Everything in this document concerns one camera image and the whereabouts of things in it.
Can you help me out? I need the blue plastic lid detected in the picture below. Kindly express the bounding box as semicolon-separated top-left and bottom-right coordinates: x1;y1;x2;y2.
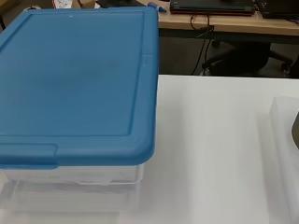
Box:
0;7;161;171

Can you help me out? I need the blue marker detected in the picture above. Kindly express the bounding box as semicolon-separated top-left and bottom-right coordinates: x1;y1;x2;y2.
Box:
147;1;168;14

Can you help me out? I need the black office chair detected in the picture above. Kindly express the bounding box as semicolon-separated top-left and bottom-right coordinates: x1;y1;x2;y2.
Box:
201;40;294;77

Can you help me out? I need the clear plastic storage box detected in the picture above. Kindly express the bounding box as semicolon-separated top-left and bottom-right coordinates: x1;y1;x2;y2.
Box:
0;161;146;224

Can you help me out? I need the wooden desk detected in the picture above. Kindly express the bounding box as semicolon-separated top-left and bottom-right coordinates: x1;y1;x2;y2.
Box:
136;0;299;45

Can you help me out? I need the black laptop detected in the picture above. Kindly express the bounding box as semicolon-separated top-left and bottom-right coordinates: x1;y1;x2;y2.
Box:
169;0;256;17

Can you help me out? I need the white flat box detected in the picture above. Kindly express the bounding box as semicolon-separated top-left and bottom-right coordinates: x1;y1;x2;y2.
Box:
256;96;299;224

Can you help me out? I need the black device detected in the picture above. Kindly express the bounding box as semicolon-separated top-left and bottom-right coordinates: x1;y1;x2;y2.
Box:
256;0;299;21

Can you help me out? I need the black hanging cable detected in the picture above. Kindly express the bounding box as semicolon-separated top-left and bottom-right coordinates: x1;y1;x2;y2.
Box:
190;13;216;76

